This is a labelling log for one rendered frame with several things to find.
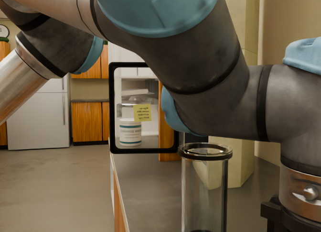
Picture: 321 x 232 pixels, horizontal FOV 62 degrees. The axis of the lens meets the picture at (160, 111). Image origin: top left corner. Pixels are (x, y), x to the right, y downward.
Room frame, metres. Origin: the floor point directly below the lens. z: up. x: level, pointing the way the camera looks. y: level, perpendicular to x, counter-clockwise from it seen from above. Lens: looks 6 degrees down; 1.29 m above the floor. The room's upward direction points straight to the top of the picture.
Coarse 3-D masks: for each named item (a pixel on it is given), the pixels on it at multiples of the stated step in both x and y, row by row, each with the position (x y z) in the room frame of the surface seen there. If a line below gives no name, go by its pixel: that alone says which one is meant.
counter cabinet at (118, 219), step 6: (114, 174) 1.68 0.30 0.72; (114, 180) 1.70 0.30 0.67; (114, 186) 1.71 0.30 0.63; (114, 192) 1.72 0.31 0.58; (114, 198) 1.73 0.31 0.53; (114, 204) 1.75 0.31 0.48; (114, 210) 1.76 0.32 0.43; (120, 210) 1.22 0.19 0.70; (114, 216) 1.77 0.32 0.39; (120, 216) 1.23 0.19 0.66; (114, 222) 1.79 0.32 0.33; (120, 222) 1.23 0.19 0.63; (120, 228) 1.24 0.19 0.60
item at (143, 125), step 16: (128, 80) 1.15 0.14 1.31; (144, 80) 1.16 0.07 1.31; (128, 96) 1.15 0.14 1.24; (144, 96) 1.16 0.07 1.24; (160, 96) 1.16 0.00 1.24; (128, 112) 1.15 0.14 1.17; (144, 112) 1.16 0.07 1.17; (160, 112) 1.16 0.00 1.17; (128, 128) 1.15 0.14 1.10; (144, 128) 1.16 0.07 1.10; (160, 128) 1.16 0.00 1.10; (128, 144) 1.15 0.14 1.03; (144, 144) 1.16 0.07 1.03; (160, 144) 1.16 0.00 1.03
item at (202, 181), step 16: (192, 144) 0.56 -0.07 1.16; (208, 144) 0.57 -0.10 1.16; (192, 160) 0.48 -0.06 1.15; (224, 160) 0.48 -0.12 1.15; (192, 176) 0.49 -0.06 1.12; (208, 176) 0.48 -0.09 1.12; (224, 176) 0.49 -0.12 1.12; (192, 192) 0.49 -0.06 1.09; (208, 192) 0.48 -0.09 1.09; (224, 192) 0.50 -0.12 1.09; (192, 208) 0.49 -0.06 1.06; (208, 208) 0.48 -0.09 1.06; (224, 208) 0.50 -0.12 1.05; (192, 224) 0.49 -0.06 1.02; (208, 224) 0.48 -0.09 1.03; (224, 224) 0.50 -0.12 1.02
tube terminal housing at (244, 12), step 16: (240, 0) 0.89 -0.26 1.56; (256, 0) 1.01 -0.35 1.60; (240, 16) 0.89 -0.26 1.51; (256, 16) 1.02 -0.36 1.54; (240, 32) 0.89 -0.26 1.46; (256, 32) 1.03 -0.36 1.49; (256, 48) 1.04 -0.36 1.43; (256, 64) 1.04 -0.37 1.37; (224, 144) 0.88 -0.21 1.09; (240, 144) 0.89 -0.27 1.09; (240, 160) 0.89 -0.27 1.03; (240, 176) 0.89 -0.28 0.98
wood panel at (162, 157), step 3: (171, 153) 1.22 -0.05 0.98; (174, 153) 1.23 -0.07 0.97; (177, 153) 1.23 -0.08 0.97; (159, 156) 1.22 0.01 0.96; (162, 156) 1.21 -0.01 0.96; (165, 156) 1.22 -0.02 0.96; (168, 156) 1.22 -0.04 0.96; (171, 156) 1.22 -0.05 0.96; (174, 156) 1.23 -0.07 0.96; (177, 156) 1.23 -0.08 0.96; (159, 159) 1.22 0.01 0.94; (162, 159) 1.21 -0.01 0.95; (165, 159) 1.22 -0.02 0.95; (168, 159) 1.22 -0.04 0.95; (171, 159) 1.22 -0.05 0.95; (174, 159) 1.23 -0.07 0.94; (177, 159) 1.23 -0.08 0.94; (180, 159) 1.23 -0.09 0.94
